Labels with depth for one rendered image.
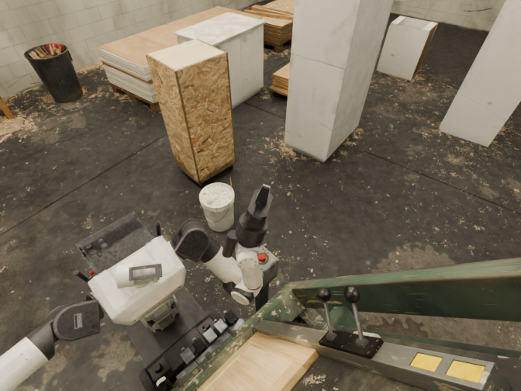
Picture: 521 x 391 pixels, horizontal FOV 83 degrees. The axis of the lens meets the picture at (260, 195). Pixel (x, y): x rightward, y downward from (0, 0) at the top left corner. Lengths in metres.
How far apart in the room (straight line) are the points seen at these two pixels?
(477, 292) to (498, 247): 2.55
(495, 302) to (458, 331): 1.92
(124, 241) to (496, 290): 0.98
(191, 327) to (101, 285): 1.22
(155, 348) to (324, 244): 1.53
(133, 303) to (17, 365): 0.29
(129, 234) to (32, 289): 2.00
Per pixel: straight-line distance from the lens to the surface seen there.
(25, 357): 1.04
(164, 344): 2.19
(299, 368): 0.91
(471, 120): 4.36
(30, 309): 2.92
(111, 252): 1.06
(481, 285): 0.77
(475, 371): 0.59
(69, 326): 1.03
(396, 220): 3.06
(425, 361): 0.65
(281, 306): 1.41
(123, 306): 1.02
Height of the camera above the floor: 2.19
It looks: 47 degrees down
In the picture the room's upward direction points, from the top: straight up
